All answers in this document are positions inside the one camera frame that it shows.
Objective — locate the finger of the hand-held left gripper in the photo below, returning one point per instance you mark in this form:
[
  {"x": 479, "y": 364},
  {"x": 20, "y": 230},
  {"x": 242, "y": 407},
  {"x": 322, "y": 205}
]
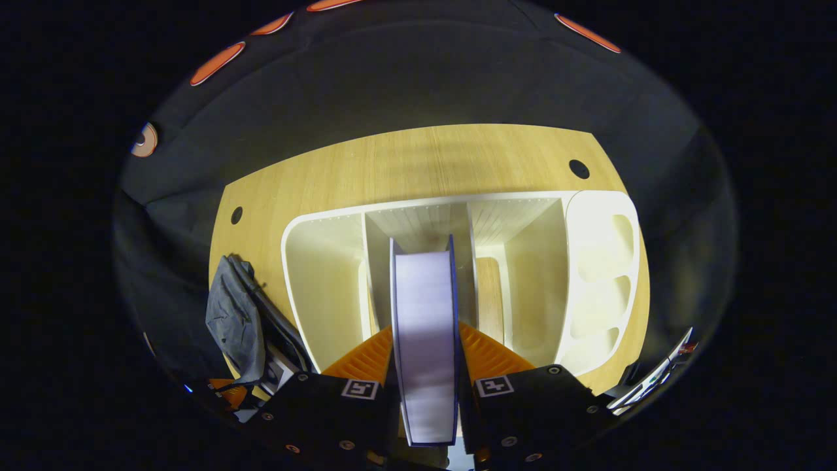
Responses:
[{"x": 232, "y": 394}]

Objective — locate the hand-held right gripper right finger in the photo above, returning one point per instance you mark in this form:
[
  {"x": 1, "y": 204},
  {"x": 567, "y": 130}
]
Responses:
[{"x": 529, "y": 418}]

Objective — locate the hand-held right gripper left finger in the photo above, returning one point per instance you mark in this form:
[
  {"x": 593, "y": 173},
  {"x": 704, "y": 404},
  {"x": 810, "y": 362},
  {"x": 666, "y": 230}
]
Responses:
[{"x": 327, "y": 418}]

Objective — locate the dark grey schoolbag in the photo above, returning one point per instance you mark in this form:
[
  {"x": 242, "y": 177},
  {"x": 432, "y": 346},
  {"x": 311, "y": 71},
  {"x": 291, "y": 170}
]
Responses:
[{"x": 235, "y": 320}]

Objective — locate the white bookshelf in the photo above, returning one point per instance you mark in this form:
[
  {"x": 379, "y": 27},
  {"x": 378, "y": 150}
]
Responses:
[{"x": 601, "y": 261}]

